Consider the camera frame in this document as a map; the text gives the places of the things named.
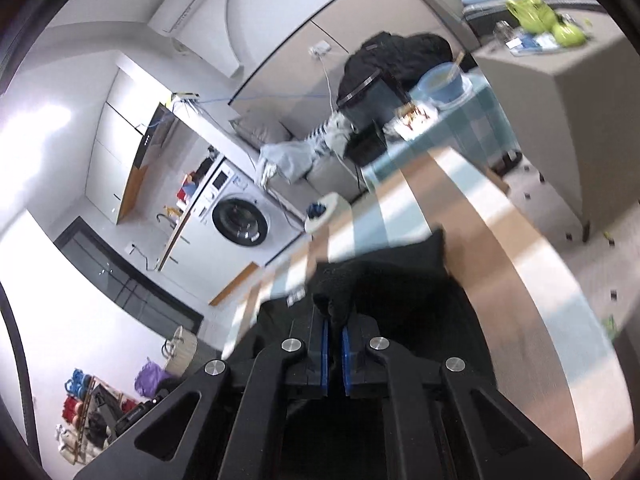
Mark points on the black knit sweater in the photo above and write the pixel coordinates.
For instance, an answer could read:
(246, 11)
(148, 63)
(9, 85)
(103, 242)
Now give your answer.
(414, 301)

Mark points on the range hood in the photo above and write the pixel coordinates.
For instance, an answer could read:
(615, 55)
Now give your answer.
(155, 137)

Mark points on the blue bowl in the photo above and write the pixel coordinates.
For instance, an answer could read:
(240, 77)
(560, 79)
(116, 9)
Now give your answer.
(444, 86)

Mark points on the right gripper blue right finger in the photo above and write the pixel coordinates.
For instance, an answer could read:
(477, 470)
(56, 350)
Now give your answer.
(445, 420)

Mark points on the checkered table cloth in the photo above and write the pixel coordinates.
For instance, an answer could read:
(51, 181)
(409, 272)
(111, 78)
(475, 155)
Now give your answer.
(551, 355)

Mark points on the light blue clothes pile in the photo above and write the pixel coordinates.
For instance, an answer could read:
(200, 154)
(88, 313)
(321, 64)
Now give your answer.
(290, 160)

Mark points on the grey cabinet box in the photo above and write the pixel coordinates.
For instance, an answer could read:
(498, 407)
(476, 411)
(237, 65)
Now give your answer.
(575, 115)

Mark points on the white washing machine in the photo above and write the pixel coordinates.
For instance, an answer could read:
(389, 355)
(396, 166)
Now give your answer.
(242, 220)

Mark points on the black storage box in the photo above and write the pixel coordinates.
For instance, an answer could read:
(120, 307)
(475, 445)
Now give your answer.
(373, 102)

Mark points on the green plush toy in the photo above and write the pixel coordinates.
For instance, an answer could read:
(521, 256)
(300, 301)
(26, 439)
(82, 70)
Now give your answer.
(548, 29)

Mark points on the black jacket on sofa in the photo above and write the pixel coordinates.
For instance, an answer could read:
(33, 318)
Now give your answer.
(406, 59)

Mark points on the grey sofa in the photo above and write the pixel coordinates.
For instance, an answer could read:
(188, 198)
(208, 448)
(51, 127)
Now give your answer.
(258, 125)

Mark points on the woven laundry basket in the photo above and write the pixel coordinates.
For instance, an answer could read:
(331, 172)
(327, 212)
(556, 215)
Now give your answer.
(179, 351)

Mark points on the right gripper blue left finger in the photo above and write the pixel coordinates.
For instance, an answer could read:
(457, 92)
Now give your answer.
(227, 420)

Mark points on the purple bag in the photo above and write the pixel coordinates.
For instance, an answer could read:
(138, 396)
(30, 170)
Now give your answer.
(149, 378)

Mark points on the shoe rack with shoes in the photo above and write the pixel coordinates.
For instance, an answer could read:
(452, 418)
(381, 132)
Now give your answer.
(90, 412)

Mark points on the small black tray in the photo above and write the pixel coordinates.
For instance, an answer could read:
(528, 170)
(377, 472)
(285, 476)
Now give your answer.
(365, 146)

